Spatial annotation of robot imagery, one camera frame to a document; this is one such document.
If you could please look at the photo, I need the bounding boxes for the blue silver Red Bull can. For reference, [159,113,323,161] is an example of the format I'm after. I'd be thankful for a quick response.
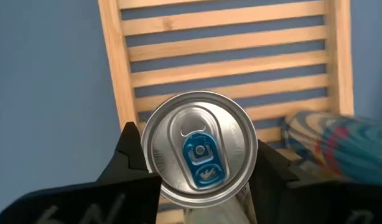
[281,110,382,187]
[140,90,259,224]

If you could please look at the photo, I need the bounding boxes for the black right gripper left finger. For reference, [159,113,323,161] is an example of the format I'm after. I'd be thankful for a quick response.
[0,121,162,224]

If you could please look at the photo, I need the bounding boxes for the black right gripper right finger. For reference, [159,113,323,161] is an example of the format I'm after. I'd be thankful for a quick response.
[248,139,382,224]

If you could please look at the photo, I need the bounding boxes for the wooden slatted shelf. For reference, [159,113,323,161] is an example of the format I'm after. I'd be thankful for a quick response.
[97,0,355,224]

